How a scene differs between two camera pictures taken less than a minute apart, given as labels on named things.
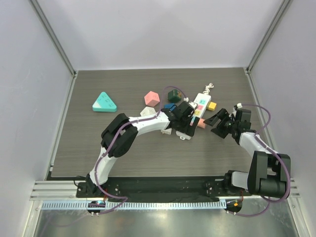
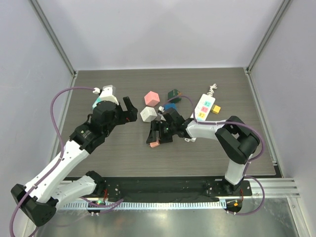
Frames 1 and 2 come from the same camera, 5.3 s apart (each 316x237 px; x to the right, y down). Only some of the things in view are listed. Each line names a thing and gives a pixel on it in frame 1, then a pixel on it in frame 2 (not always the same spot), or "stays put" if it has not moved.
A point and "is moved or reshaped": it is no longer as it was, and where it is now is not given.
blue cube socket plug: (172, 106) stays put
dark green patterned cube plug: (174, 96) stays put
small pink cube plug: (201, 123) is moved or reshaped
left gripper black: (189, 129) to (127, 116)
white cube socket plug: (147, 111) stays put
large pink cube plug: (151, 98) stays put
